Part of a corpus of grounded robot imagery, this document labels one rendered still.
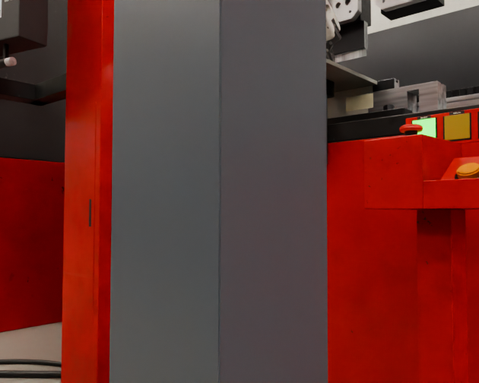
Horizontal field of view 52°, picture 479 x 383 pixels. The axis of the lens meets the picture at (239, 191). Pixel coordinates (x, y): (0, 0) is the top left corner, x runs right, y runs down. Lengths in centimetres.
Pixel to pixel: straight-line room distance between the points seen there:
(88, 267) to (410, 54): 139
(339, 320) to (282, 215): 76
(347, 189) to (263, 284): 74
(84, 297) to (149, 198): 138
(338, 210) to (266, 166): 74
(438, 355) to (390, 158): 33
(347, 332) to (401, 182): 51
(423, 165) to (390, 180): 6
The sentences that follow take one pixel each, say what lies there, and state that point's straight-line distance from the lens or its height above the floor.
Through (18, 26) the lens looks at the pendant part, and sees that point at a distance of 187.
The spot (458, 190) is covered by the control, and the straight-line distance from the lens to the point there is 80.
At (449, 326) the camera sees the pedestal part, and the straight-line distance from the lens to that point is 88.
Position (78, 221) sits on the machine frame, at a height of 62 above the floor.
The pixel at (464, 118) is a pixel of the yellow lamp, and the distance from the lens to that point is 98.
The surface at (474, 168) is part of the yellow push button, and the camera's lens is 87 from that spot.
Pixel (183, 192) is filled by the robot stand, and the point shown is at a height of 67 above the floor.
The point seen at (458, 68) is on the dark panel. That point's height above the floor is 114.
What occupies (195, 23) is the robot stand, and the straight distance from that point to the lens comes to 50.
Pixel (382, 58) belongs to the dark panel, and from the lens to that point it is 197.
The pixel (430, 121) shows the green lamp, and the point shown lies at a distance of 100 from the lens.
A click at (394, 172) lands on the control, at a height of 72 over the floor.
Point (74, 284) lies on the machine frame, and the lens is 194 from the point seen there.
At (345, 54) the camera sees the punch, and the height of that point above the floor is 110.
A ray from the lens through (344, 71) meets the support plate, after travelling 122.
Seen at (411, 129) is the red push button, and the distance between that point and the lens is 90.
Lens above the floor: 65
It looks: 2 degrees up
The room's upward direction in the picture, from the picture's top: straight up
